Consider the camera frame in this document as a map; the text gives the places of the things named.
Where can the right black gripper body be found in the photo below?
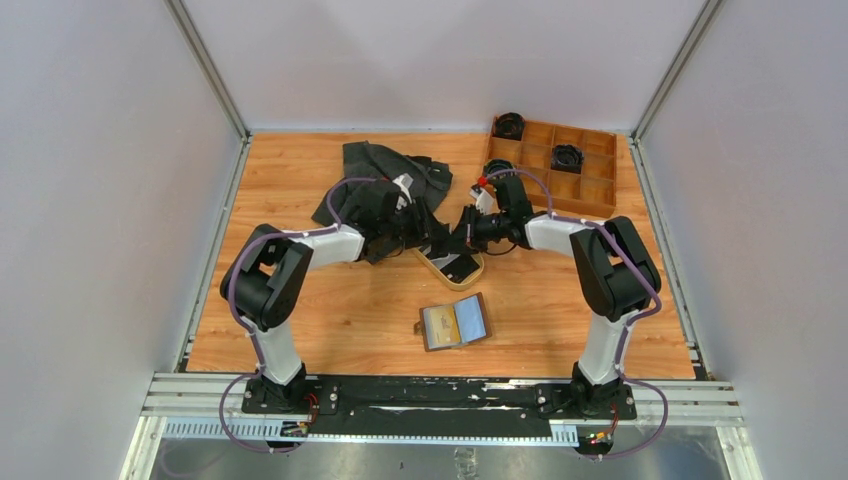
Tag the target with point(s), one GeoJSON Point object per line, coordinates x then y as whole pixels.
{"type": "Point", "coordinates": [484, 228]}

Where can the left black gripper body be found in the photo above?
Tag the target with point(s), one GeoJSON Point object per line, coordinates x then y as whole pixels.
{"type": "Point", "coordinates": [407, 228]}

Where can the black credit card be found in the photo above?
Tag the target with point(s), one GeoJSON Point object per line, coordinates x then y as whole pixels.
{"type": "Point", "coordinates": [460, 268]}

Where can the oval wooden card tray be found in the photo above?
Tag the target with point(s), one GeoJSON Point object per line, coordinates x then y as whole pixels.
{"type": "Point", "coordinates": [434, 266]}

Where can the yellow credit card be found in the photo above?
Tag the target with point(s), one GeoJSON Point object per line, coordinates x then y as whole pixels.
{"type": "Point", "coordinates": [441, 327]}

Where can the brown leather card holder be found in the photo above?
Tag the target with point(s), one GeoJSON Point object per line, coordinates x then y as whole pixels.
{"type": "Point", "coordinates": [473, 319]}

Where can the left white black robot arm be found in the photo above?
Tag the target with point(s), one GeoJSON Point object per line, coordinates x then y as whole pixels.
{"type": "Point", "coordinates": [264, 282]}

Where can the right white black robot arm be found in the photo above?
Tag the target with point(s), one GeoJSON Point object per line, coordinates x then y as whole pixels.
{"type": "Point", "coordinates": [618, 278]}

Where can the dark grey dotted cloth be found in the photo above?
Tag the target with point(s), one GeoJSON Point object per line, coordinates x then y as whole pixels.
{"type": "Point", "coordinates": [371, 172]}

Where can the dark green coiled belt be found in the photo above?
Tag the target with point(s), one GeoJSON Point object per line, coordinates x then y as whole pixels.
{"type": "Point", "coordinates": [497, 168]}

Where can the black coiled belt top left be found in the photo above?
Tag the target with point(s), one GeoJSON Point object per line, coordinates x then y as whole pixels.
{"type": "Point", "coordinates": [509, 126]}

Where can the black coiled belt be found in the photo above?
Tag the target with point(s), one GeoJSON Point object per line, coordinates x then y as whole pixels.
{"type": "Point", "coordinates": [509, 126]}
{"type": "Point", "coordinates": [567, 158]}

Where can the black coiled belt middle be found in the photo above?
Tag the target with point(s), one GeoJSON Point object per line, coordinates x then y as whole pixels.
{"type": "Point", "coordinates": [567, 158]}

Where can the wooden compartment tray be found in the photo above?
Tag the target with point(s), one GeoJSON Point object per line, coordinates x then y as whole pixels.
{"type": "Point", "coordinates": [593, 192]}

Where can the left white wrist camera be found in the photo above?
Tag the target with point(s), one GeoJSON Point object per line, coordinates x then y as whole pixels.
{"type": "Point", "coordinates": [404, 181]}

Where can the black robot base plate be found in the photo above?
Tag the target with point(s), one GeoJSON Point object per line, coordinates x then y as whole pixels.
{"type": "Point", "coordinates": [408, 406]}

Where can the aluminium frame rail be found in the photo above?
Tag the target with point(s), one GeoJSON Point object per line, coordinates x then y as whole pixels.
{"type": "Point", "coordinates": [681, 403]}

